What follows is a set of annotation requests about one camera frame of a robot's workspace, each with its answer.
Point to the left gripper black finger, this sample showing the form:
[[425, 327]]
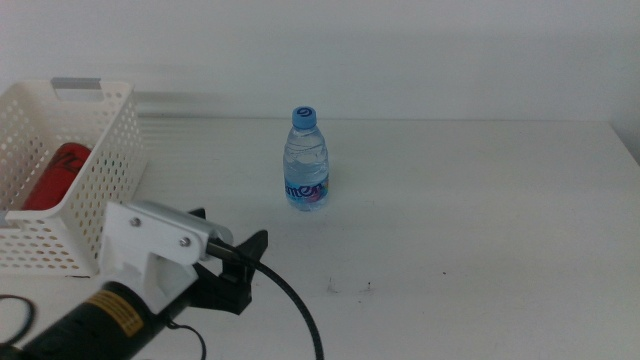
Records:
[[255, 247], [198, 213]]

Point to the clear water bottle blue cap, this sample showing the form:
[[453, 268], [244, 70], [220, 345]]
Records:
[[306, 165]]

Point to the red soda can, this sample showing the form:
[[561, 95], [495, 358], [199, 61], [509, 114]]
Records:
[[57, 175]]

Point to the white perforated plastic basket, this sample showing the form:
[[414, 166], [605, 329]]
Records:
[[105, 170]]

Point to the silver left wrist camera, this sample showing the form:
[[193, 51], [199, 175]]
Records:
[[200, 227]]

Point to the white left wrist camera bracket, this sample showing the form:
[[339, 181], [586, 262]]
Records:
[[145, 250]]

